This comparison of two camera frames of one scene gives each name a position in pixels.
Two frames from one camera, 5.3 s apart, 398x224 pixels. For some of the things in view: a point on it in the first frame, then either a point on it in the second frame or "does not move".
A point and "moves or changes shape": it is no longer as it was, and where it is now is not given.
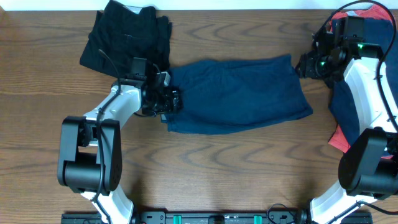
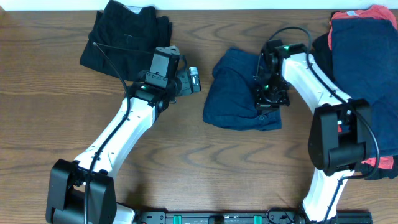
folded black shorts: [125, 33] does not move
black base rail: [207, 217] does not move
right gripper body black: [313, 66] to [273, 95]
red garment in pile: [338, 140] does not move
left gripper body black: [161, 103] to [184, 86]
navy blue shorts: [222, 94] moves or changes shape
